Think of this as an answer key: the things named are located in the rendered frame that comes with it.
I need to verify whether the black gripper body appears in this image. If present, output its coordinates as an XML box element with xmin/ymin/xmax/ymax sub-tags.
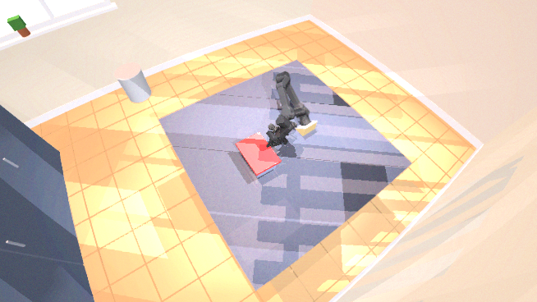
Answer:
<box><xmin>266</xmin><ymin>127</ymin><xmax>289</xmax><ymax>144</ymax></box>

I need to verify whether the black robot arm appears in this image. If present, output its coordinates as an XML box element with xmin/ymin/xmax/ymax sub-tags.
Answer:
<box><xmin>268</xmin><ymin>71</ymin><xmax>312</xmax><ymax>133</ymax></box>

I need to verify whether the red lid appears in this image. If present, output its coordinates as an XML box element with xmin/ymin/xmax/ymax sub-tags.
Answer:
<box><xmin>236</xmin><ymin>132</ymin><xmax>281</xmax><ymax>176</ymax></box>

